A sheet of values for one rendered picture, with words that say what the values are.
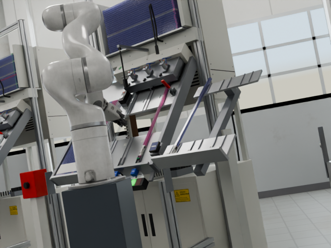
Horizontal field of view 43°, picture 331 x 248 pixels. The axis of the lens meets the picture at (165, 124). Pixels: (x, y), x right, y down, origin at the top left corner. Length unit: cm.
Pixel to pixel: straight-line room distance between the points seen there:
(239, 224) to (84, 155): 73
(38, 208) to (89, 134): 138
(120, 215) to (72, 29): 69
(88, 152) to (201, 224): 92
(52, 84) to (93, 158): 27
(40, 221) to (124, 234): 141
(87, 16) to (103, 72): 35
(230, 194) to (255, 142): 337
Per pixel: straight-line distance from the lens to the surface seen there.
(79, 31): 158
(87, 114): 136
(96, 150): 136
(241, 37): 522
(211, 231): 215
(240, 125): 260
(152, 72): 226
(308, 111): 516
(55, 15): 172
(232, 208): 177
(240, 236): 178
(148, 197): 226
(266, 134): 510
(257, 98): 511
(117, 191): 131
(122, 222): 132
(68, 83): 139
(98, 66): 139
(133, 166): 187
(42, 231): 270
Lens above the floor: 78
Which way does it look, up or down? 3 degrees up
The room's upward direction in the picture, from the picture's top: 10 degrees counter-clockwise
